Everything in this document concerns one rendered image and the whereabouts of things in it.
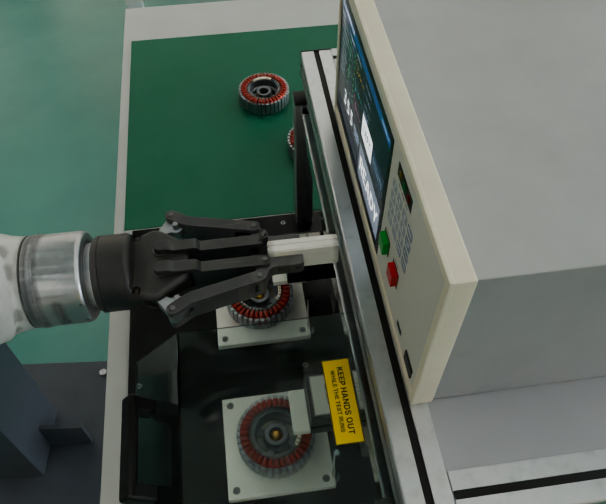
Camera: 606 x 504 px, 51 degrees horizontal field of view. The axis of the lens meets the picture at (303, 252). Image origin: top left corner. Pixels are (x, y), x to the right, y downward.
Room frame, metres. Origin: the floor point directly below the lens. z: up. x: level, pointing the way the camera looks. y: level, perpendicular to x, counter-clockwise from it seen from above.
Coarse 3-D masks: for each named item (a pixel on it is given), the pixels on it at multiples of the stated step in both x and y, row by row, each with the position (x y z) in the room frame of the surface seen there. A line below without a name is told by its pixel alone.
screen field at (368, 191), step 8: (360, 144) 0.53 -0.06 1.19; (360, 152) 0.53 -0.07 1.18; (360, 160) 0.53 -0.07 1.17; (360, 168) 0.52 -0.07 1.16; (360, 176) 0.52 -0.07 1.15; (368, 176) 0.49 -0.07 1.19; (368, 184) 0.48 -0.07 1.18; (368, 192) 0.48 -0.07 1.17; (368, 200) 0.47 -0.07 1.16; (376, 200) 0.45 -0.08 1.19; (368, 208) 0.47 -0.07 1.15; (376, 208) 0.44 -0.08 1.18; (376, 216) 0.44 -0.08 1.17; (376, 224) 0.44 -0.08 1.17; (376, 232) 0.43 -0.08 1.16
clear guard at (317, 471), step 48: (192, 336) 0.36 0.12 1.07; (240, 336) 0.36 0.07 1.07; (288, 336) 0.36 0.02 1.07; (336, 336) 0.36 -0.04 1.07; (144, 384) 0.32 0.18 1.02; (192, 384) 0.30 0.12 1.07; (240, 384) 0.30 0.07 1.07; (288, 384) 0.30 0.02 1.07; (144, 432) 0.26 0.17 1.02; (192, 432) 0.24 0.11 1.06; (240, 432) 0.24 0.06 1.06; (288, 432) 0.24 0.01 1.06; (144, 480) 0.21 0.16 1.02; (192, 480) 0.20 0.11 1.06; (240, 480) 0.20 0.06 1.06; (288, 480) 0.20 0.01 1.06; (336, 480) 0.20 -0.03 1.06; (384, 480) 0.20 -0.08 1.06
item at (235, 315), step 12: (276, 288) 0.60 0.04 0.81; (288, 288) 0.59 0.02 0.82; (252, 300) 0.57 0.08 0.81; (264, 300) 0.57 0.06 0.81; (276, 300) 0.56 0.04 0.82; (288, 300) 0.57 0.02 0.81; (240, 312) 0.54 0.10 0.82; (252, 312) 0.54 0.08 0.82; (264, 312) 0.54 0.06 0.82; (276, 312) 0.54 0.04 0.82; (288, 312) 0.55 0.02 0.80; (240, 324) 0.53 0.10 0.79
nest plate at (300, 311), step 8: (296, 288) 0.61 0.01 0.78; (272, 296) 0.59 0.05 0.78; (296, 296) 0.59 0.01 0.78; (248, 304) 0.58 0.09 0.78; (296, 304) 0.58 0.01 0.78; (304, 304) 0.58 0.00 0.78; (216, 312) 0.56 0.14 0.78; (224, 312) 0.56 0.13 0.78; (296, 312) 0.56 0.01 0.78; (304, 312) 0.56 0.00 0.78; (224, 320) 0.55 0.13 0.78; (232, 320) 0.55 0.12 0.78
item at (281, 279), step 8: (296, 232) 0.62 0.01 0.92; (304, 232) 0.62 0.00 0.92; (312, 232) 0.62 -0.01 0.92; (320, 232) 0.62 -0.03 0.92; (320, 264) 0.56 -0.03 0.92; (328, 264) 0.57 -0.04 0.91; (296, 272) 0.56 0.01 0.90; (304, 272) 0.56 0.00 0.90; (312, 272) 0.56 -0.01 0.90; (320, 272) 0.56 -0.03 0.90; (328, 272) 0.56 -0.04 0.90; (280, 280) 0.56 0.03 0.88; (288, 280) 0.55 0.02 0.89; (296, 280) 0.56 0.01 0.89; (304, 280) 0.56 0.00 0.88
